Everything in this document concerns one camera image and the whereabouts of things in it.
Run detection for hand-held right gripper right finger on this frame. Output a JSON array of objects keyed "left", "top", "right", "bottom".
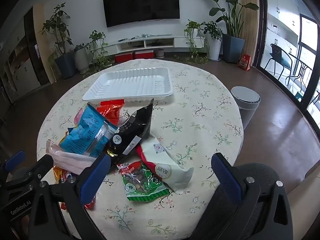
[{"left": 211, "top": 152, "right": 293, "bottom": 240}]

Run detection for potted tree dark blue pot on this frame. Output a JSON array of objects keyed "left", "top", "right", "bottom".
[{"left": 39, "top": 2, "right": 77, "bottom": 79}]

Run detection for trailing pothos plant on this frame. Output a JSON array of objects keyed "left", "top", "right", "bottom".
[{"left": 85, "top": 30, "right": 115, "bottom": 75}]

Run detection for large-leaf plant blue-grey pot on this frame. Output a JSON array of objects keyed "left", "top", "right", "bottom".
[{"left": 195, "top": 0, "right": 260, "bottom": 64}]

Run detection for white and red snack packet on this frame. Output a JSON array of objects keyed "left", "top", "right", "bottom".
[{"left": 136, "top": 135, "right": 194, "bottom": 195}]

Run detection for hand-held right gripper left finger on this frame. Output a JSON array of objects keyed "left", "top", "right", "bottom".
[{"left": 29, "top": 153, "right": 112, "bottom": 240}]

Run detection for potted plant white ribbed pot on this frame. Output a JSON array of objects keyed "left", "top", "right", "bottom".
[{"left": 73, "top": 44, "right": 90, "bottom": 72}]

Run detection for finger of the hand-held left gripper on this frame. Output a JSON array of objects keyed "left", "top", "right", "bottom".
[
  {"left": 0, "top": 151, "right": 27, "bottom": 178},
  {"left": 0, "top": 154, "right": 54, "bottom": 200}
]

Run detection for floral tablecloth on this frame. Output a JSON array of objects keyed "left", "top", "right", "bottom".
[{"left": 36, "top": 59, "right": 244, "bottom": 240}]

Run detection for potted plant smooth white pot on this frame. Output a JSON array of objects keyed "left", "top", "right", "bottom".
[{"left": 201, "top": 21, "right": 223, "bottom": 61}]

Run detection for red paper bag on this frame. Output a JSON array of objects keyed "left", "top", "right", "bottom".
[{"left": 237, "top": 54, "right": 251, "bottom": 71}]

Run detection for grey trash can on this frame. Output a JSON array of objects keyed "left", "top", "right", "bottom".
[{"left": 230, "top": 86, "right": 261, "bottom": 130}]

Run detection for black snack packet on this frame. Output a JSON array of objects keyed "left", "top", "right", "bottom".
[{"left": 107, "top": 104, "right": 153, "bottom": 157}]

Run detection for pale pink snack packet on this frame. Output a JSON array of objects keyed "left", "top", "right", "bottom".
[{"left": 47, "top": 140, "right": 97, "bottom": 175}]

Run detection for white plastic tray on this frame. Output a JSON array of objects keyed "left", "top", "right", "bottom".
[{"left": 82, "top": 67, "right": 174, "bottom": 103}]

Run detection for bright pink snack packet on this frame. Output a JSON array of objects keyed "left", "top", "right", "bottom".
[{"left": 75, "top": 107, "right": 87, "bottom": 125}]

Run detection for beige curtain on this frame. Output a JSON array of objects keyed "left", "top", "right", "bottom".
[{"left": 240, "top": 0, "right": 260, "bottom": 67}]

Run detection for green snack packet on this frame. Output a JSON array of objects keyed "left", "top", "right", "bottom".
[{"left": 117, "top": 161, "right": 172, "bottom": 202}]

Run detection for light blue snack packet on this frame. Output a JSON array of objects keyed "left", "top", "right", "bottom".
[{"left": 59, "top": 104, "right": 119, "bottom": 158}]

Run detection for hanging pothos plant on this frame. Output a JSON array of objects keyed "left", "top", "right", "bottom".
[{"left": 184, "top": 20, "right": 209, "bottom": 64}]

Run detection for white balcony cabinets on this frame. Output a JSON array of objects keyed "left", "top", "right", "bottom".
[{"left": 266, "top": 0, "right": 300, "bottom": 45}]

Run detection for black glass sliding door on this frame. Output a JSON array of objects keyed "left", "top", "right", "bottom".
[{"left": 255, "top": 0, "right": 320, "bottom": 130}]

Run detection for black balcony chair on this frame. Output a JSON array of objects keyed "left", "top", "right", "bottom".
[{"left": 264, "top": 43, "right": 293, "bottom": 77}]

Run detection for orange snack packet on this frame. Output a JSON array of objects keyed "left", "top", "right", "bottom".
[{"left": 52, "top": 166, "right": 97, "bottom": 210}]

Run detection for white television console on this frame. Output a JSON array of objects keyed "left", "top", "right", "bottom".
[{"left": 100, "top": 35, "right": 207, "bottom": 55}]

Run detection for wall cabinet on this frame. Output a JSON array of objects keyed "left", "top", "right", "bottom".
[{"left": 0, "top": 7, "right": 50, "bottom": 105}]

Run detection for beige sofa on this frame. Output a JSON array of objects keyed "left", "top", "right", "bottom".
[{"left": 286, "top": 166, "right": 320, "bottom": 230}]

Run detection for black balcony table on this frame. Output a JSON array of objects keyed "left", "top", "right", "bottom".
[{"left": 287, "top": 52, "right": 313, "bottom": 85}]

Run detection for black wall television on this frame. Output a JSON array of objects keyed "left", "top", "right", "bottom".
[{"left": 102, "top": 0, "right": 180, "bottom": 28}]

